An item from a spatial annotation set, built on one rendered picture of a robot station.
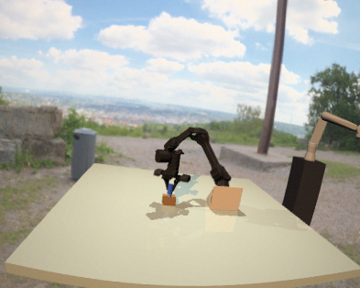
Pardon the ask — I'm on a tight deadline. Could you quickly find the blue cylinder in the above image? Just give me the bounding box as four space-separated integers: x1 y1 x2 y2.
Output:
167 183 173 194

